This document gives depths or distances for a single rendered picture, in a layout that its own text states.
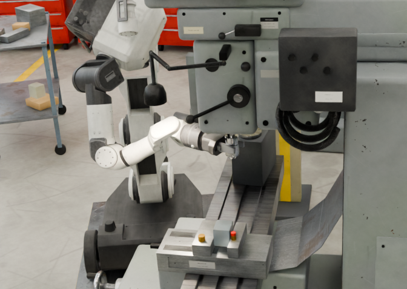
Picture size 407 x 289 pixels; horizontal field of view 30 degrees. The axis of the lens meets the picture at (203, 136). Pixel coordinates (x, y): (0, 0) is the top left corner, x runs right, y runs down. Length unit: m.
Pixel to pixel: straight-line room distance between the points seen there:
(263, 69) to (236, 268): 0.62
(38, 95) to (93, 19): 2.88
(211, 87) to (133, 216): 1.27
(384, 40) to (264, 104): 0.40
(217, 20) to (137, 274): 1.04
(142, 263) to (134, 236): 0.43
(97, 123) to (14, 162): 2.87
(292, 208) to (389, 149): 2.34
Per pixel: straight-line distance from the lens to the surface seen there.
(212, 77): 2.32
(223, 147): 2.50
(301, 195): 4.60
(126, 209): 3.53
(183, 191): 3.63
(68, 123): 6.01
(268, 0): 2.19
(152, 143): 2.62
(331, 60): 1.98
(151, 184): 3.35
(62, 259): 4.31
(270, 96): 2.30
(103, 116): 2.68
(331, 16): 2.21
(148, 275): 2.80
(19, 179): 5.25
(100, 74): 2.65
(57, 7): 7.63
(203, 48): 2.30
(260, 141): 2.81
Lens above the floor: 2.32
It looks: 25 degrees down
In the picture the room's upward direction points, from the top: 4 degrees counter-clockwise
